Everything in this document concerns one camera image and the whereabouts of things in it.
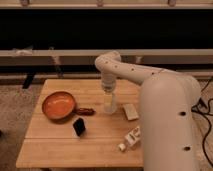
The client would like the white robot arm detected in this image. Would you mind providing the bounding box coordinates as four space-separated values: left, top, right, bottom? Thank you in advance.
95 51 201 171

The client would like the black eraser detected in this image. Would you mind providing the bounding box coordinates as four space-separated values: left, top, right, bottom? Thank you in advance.
73 118 86 136

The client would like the white sponge block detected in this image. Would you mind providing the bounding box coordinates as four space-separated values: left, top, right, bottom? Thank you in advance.
123 104 139 121

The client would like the white plastic bottle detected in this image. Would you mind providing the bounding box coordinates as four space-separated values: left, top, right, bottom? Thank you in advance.
118 126 140 152

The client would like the wooden table top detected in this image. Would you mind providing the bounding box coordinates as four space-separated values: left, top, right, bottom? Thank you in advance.
16 79 143 168

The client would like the orange pan with red handle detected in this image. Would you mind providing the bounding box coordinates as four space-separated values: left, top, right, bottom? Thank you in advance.
42 91 95 120

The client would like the black cable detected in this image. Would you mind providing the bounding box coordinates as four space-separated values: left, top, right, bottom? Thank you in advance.
191 76 213 168

